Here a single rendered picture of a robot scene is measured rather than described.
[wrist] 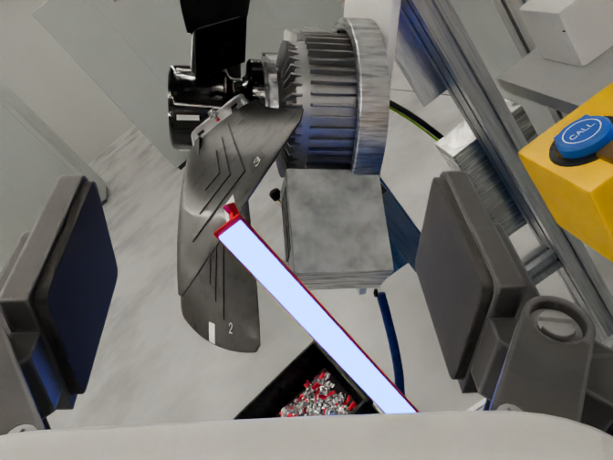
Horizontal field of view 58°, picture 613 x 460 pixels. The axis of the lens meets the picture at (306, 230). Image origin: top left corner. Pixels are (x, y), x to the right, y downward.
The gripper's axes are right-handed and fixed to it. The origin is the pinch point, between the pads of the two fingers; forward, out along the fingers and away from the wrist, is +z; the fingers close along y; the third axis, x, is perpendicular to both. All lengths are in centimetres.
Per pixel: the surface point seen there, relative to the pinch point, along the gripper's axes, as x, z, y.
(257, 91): -25, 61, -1
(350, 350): -28.9, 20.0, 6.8
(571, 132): -11.7, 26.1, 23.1
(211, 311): -55, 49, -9
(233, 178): -22.4, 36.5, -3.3
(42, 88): -500, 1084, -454
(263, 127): -19.6, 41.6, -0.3
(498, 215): -56, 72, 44
